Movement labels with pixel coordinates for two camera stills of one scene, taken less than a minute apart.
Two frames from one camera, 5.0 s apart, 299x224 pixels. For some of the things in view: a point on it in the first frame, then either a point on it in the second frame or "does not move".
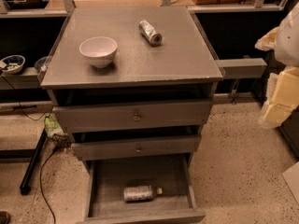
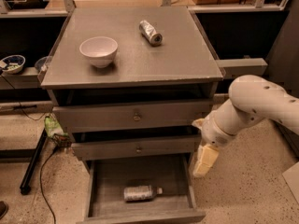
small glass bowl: x=42 y=63 does not move
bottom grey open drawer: x=157 y=189 does not move
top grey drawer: x=80 y=119 does not move
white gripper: x=289 y=44 to x=213 y=133
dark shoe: x=5 y=217 to x=4 y=209
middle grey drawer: x=137 y=147 does not move
